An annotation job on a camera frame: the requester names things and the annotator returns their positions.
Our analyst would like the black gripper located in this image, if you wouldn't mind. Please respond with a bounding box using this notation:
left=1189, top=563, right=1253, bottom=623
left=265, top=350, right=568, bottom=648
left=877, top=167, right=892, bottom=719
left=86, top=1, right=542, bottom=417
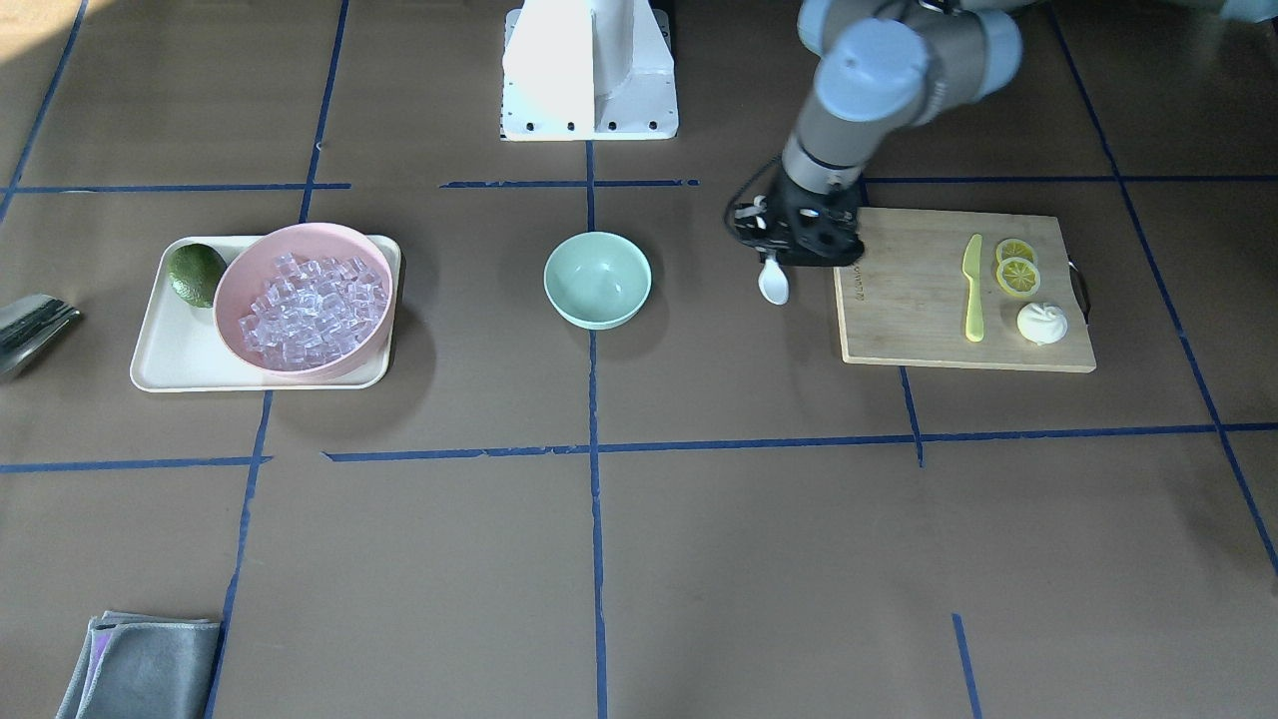
left=763, top=176, right=866, bottom=268

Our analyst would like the white plastic spoon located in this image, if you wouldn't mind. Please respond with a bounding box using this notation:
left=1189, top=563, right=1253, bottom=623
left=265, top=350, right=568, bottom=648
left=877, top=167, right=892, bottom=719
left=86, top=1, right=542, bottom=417
left=757, top=252, right=790, bottom=307

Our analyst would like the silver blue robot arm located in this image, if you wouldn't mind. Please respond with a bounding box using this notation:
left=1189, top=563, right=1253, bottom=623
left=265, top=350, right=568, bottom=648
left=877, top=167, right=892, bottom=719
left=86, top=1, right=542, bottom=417
left=725, top=1, right=1025, bottom=268

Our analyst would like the mint green bowl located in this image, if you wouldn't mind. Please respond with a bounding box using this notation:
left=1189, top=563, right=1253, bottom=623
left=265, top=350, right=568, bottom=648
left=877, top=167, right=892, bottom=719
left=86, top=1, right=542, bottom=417
left=543, top=231, right=653, bottom=331

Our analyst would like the pink bowl of ice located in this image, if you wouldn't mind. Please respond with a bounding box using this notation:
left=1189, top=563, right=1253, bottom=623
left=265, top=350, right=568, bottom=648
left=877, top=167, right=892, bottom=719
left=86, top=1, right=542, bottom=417
left=212, top=223, right=400, bottom=384

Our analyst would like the steel ice scoop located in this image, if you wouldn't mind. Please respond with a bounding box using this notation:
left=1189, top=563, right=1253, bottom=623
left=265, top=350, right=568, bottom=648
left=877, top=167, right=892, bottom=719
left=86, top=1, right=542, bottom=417
left=1, top=292, right=83, bottom=383

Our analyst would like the yellow plastic knife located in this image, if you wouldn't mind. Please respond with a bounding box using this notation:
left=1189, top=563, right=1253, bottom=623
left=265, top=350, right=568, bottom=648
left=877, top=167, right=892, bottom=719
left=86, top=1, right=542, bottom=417
left=961, top=232, right=985, bottom=344

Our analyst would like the lemon slice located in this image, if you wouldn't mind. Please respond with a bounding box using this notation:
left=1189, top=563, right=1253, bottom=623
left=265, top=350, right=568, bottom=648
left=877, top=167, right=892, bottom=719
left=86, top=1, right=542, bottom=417
left=994, top=258, right=1042, bottom=299
left=996, top=238, right=1039, bottom=264

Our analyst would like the green avocado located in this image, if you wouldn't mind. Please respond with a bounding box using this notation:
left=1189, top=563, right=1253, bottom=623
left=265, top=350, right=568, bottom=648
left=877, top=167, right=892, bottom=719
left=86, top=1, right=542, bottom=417
left=166, top=243, right=229, bottom=309

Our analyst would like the cream plastic tray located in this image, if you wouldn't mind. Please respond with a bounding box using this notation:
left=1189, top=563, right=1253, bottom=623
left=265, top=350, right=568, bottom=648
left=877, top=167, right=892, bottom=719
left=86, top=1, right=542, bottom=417
left=132, top=234, right=394, bottom=395

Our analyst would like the folded grey cloth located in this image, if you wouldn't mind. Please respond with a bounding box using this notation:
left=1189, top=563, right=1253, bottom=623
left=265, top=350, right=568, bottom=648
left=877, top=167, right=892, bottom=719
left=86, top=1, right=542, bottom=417
left=55, top=610, right=221, bottom=718

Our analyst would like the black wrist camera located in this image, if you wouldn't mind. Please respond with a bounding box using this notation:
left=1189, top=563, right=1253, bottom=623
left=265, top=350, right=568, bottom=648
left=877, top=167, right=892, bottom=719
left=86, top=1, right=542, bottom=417
left=726, top=195, right=774, bottom=255

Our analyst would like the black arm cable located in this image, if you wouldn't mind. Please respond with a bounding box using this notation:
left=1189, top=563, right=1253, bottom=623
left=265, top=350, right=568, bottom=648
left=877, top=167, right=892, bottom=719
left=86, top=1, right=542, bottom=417
left=725, top=156, right=783, bottom=221

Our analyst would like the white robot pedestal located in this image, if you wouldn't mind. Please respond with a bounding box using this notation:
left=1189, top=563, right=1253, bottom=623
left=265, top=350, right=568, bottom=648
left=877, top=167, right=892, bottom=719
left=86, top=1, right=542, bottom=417
left=498, top=1, right=680, bottom=142

